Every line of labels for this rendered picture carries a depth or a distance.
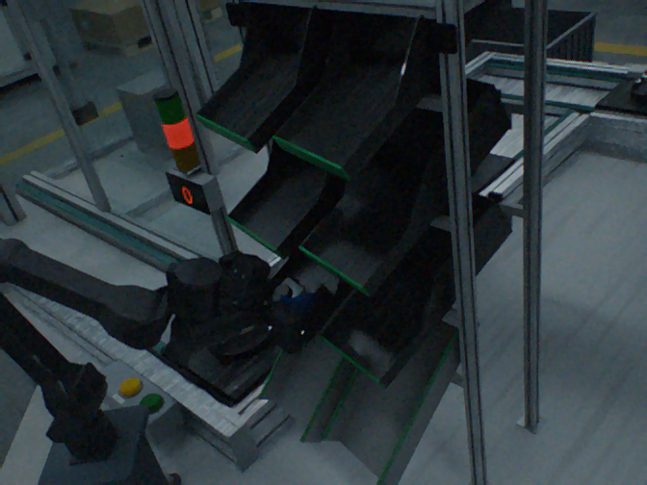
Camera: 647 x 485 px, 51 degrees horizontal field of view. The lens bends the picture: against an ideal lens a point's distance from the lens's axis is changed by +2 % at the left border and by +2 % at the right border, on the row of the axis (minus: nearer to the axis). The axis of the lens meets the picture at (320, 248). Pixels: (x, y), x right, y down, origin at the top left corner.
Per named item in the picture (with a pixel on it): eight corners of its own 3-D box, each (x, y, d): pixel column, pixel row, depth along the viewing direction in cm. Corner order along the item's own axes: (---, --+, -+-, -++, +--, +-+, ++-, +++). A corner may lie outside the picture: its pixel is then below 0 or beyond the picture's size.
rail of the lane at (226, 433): (242, 473, 123) (227, 434, 117) (20, 306, 179) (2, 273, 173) (264, 452, 126) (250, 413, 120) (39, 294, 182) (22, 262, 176)
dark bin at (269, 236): (284, 261, 90) (253, 230, 85) (234, 226, 99) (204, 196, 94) (414, 108, 94) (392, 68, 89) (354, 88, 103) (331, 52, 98)
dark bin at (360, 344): (385, 390, 90) (360, 367, 85) (326, 344, 99) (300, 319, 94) (513, 231, 93) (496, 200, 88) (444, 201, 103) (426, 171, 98)
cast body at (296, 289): (299, 338, 100) (274, 316, 95) (283, 324, 103) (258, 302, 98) (335, 294, 101) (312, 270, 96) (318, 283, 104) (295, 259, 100)
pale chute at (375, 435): (394, 493, 100) (375, 493, 97) (339, 440, 109) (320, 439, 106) (481, 323, 97) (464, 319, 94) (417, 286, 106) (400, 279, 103)
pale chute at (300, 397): (321, 444, 109) (301, 443, 106) (275, 399, 119) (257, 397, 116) (398, 290, 106) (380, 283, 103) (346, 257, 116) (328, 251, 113)
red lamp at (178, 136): (179, 150, 133) (171, 128, 130) (164, 145, 136) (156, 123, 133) (198, 140, 136) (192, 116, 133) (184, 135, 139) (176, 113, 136)
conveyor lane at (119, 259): (249, 438, 129) (237, 402, 124) (41, 293, 182) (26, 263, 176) (346, 348, 144) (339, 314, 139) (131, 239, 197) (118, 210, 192)
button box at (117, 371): (157, 446, 126) (146, 424, 123) (98, 398, 139) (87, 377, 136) (186, 421, 130) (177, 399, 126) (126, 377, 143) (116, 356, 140)
